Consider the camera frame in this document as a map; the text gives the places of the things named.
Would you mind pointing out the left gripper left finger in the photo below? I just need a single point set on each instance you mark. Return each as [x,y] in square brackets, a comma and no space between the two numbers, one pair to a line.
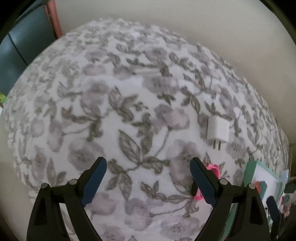
[46,220]

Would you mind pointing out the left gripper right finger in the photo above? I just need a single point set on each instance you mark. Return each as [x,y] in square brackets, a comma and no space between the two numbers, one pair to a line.
[250,221]

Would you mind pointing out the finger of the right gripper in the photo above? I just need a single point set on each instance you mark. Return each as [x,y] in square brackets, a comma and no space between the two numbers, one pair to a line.
[274,212]

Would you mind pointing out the orange blue foam block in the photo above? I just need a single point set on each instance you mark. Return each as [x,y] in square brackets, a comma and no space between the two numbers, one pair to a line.
[261,187]

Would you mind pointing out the white power adapter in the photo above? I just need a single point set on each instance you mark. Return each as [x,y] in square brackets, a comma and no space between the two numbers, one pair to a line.
[218,131]

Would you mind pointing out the teal rimmed white tray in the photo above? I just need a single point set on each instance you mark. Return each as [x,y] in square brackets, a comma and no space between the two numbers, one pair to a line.
[266,182]

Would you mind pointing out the white device with light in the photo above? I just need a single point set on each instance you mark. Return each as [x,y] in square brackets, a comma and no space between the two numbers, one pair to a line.
[284,176]

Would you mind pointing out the floral grey white blanket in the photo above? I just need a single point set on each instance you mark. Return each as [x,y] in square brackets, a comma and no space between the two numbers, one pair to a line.
[141,97]

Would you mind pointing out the dark blue cabinet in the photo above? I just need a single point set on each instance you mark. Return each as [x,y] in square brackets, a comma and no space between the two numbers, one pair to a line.
[31,33]

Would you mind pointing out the pink wooden pole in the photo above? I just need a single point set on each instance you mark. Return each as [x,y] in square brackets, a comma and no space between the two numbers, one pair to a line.
[52,13]

